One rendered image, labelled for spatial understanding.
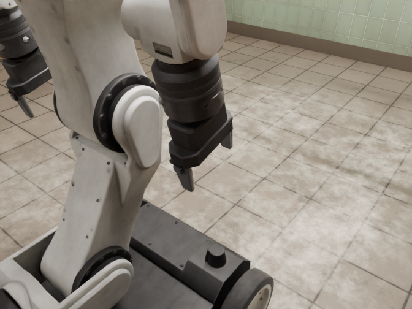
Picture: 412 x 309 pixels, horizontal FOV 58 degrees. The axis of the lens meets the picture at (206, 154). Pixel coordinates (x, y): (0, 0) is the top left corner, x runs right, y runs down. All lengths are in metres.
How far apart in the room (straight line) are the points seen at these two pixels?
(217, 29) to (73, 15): 0.22
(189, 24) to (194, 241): 0.68
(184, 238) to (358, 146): 1.08
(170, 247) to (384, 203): 0.86
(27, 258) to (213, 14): 0.63
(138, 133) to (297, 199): 0.91
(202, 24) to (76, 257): 0.52
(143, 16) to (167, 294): 0.64
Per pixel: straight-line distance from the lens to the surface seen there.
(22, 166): 1.74
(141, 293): 0.93
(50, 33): 0.61
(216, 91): 0.49
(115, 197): 0.73
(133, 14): 0.47
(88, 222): 0.75
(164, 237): 1.00
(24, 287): 0.78
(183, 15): 0.40
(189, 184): 0.58
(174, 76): 0.46
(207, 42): 0.43
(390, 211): 1.50
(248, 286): 0.89
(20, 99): 0.86
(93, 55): 0.60
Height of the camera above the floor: 0.91
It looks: 34 degrees down
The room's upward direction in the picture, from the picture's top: straight up
